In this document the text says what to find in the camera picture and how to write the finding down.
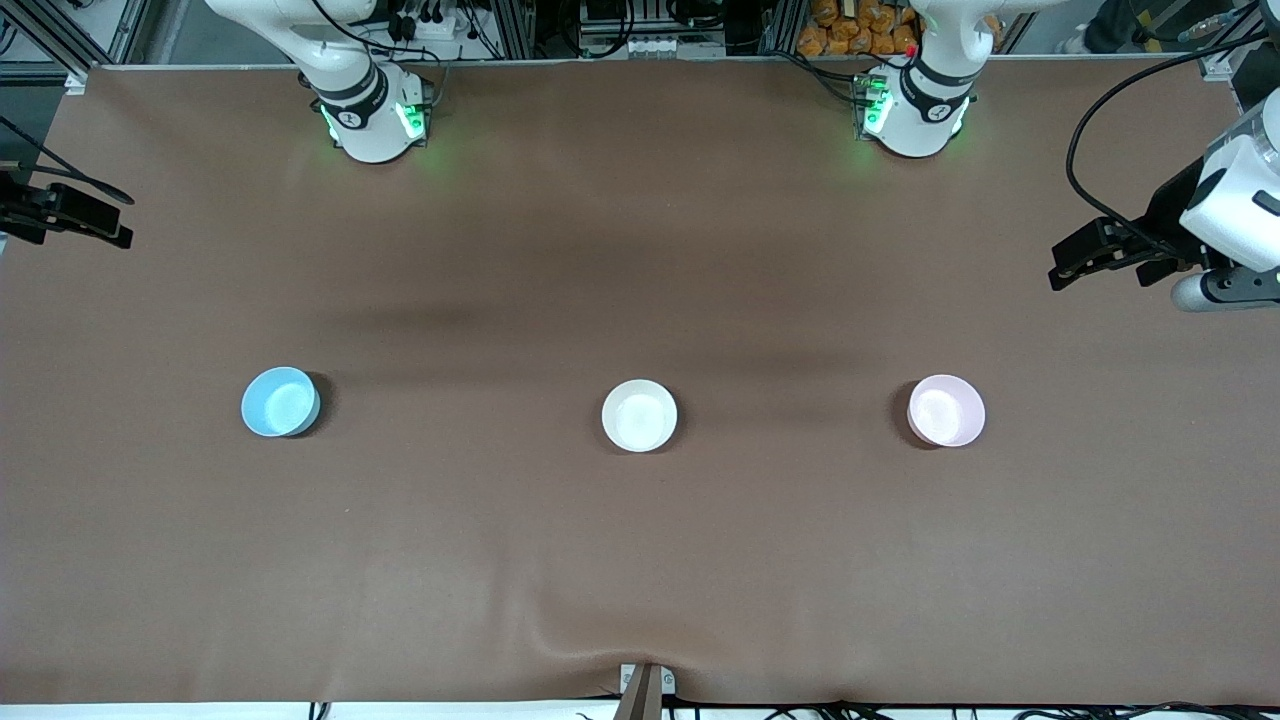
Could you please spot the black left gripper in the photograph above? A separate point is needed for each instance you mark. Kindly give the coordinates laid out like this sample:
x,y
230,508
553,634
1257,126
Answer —
x,y
1166,216

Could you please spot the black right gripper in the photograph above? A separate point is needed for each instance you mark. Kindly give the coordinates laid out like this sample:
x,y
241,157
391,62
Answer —
x,y
22,214

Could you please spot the pink bowl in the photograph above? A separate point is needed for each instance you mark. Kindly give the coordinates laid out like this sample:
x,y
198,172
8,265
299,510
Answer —
x,y
946,411

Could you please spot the blue bowl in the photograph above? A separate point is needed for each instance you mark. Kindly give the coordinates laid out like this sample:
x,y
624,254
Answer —
x,y
280,402

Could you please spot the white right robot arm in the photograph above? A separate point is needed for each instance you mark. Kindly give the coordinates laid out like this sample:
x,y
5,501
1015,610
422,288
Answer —
x,y
365,110

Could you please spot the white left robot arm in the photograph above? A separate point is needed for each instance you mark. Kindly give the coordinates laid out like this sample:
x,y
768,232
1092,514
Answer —
x,y
915,110

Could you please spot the white bowl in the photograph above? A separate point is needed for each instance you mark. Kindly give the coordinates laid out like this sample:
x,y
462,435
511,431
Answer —
x,y
639,415

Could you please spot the white shoe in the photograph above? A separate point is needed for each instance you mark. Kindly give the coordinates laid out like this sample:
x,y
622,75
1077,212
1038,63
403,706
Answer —
x,y
1074,40

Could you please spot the orange snack packets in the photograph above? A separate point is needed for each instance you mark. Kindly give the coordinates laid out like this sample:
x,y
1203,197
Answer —
x,y
850,25

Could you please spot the white power strip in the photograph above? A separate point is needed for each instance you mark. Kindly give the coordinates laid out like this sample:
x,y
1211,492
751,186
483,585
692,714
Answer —
x,y
430,28

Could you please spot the white terminal block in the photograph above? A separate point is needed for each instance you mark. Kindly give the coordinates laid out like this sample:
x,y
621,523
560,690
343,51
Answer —
x,y
658,46

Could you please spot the large table mat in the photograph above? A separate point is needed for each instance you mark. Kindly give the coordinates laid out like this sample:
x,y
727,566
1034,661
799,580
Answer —
x,y
640,560

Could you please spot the aluminium frame rail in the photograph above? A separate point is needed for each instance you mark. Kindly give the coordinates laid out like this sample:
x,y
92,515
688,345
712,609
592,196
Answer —
x,y
1235,55
60,30

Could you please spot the metal bracket with post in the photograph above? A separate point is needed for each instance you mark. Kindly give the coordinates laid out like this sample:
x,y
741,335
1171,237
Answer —
x,y
647,690

